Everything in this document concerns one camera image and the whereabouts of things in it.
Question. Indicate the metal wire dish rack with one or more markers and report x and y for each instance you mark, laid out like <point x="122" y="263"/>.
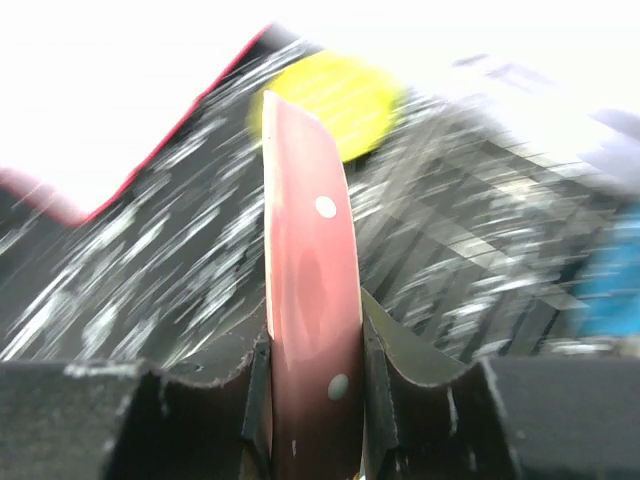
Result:
<point x="472" y="245"/>

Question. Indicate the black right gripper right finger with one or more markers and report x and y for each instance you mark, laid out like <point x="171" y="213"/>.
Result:
<point x="428" y="416"/>

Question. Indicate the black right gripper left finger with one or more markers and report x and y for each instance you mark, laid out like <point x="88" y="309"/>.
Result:
<point x="205" y="418"/>

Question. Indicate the green polka dot plate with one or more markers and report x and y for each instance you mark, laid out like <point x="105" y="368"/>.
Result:
<point x="355" y="101"/>

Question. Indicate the blue polka dot plate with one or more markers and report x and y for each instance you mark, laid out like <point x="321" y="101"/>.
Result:
<point x="610" y="283"/>

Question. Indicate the pink framed whiteboard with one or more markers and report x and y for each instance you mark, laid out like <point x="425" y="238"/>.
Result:
<point x="85" y="105"/>

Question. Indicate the green printed cardboard box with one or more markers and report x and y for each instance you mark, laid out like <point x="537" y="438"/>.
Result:
<point x="533" y="116"/>

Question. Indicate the pink polka dot plate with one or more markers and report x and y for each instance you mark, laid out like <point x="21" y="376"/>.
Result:
<point x="313" y="300"/>

